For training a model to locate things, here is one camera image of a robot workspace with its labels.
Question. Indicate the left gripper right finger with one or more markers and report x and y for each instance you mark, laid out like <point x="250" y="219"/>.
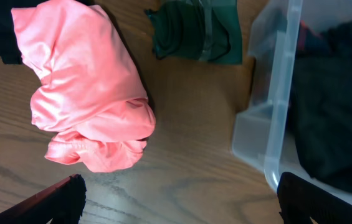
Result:
<point x="304" y="203"/>

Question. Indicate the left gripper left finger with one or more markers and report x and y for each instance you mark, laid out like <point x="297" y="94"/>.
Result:
<point x="61" y="203"/>

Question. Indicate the large black garment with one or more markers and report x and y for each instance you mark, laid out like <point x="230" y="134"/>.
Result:
<point x="321" y="118"/>

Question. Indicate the red navy plaid shirt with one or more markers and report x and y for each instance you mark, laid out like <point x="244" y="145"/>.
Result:
<point x="308" y="41"/>

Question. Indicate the clear plastic storage bin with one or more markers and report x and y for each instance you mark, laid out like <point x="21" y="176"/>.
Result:
<point x="259" y="137"/>

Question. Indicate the pink salmon garment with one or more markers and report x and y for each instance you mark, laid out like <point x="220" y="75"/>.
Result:
<point x="91" y="95"/>

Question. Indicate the dark green folded cloth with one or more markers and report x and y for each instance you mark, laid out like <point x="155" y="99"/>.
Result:
<point x="205" y="30"/>

